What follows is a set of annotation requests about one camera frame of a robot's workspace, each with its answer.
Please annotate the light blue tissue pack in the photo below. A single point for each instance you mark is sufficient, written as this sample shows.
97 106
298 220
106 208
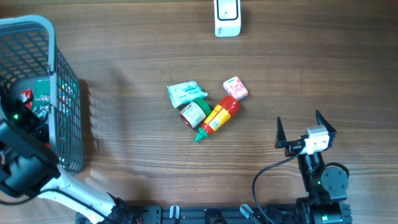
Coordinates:
186 92

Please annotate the white barcode scanner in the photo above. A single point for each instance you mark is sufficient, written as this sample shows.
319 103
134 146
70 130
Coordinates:
227 15

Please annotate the grey plastic shopping basket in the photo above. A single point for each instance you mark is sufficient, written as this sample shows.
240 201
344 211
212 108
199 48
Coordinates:
29 53

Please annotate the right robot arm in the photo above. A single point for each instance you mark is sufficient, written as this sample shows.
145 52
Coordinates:
325 183

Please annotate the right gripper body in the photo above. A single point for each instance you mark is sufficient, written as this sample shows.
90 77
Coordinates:
292 147

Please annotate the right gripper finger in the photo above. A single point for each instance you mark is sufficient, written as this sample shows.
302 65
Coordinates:
280 139
331 130

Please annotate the green snack bag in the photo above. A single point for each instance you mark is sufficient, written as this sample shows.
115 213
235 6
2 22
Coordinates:
41 100

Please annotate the red sauce bottle yellow label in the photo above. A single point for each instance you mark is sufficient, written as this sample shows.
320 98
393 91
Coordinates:
221 113

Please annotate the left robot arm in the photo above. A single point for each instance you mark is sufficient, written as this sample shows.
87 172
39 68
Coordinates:
32 169

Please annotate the small jar green lid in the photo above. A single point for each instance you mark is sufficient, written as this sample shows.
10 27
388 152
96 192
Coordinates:
195 112

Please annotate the red snack sachet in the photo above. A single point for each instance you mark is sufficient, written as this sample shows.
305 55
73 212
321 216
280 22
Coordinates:
27 98

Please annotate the pink white tissue pack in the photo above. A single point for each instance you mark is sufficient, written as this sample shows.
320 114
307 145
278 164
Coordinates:
235 88

